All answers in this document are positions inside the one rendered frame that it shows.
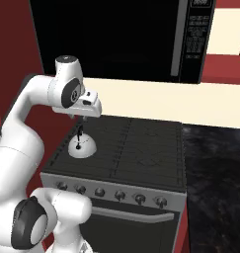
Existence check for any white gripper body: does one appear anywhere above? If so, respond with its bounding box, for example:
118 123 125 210
51 96 103 119

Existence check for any black hob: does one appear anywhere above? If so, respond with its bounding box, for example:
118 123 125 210
41 115 189 194

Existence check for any dark grey stove knob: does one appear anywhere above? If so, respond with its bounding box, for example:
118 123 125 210
114 190 127 203
56 181 68 192
94 187 107 199
133 193 147 206
154 196 169 210
74 184 88 196

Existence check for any black microwave door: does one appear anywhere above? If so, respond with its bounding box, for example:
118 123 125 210
29 0 189 83

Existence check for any black microwave oven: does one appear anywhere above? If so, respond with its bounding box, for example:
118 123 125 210
28 0 218 85

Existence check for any red tall cupboard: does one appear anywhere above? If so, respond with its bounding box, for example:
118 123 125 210
0 0 80 196

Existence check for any grey oven range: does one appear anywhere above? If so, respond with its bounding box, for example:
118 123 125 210
40 115 190 253

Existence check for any black oven door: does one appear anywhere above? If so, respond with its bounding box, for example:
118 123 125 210
79 197 182 253

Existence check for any red base cupboard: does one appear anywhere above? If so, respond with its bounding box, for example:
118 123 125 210
173 211 192 253

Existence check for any grey oven door handle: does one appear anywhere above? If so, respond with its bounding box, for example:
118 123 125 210
91 206 176 224

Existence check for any grey microwave door handle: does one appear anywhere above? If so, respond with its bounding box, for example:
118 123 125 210
170 0 189 78

